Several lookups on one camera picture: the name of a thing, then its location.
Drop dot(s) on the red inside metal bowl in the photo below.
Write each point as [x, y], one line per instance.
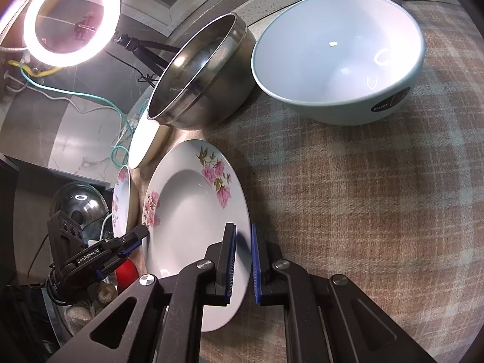
[126, 274]

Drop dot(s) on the small floral white plate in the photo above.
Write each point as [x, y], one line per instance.
[120, 203]

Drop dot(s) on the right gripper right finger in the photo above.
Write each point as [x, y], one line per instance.
[269, 287]

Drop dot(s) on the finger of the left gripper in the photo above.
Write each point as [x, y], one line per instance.
[133, 239]

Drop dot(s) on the glass pot lid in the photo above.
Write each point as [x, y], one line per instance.
[84, 204]

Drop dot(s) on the ring light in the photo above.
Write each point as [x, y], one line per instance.
[65, 33]

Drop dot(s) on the large floral white plate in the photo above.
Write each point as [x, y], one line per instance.
[193, 194]

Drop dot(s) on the large white ceramic bowl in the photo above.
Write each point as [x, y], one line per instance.
[340, 62]

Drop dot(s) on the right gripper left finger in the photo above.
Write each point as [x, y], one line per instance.
[222, 255]

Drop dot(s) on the small white bowl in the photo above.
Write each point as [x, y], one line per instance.
[148, 139]

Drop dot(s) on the black tripod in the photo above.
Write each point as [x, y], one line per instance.
[142, 50]

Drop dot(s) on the plaid table cloth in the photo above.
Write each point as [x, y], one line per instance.
[396, 205]

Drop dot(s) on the stainless steel bowl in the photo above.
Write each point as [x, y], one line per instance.
[209, 79]

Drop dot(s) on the beige work glove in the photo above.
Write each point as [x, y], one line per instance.
[80, 314]

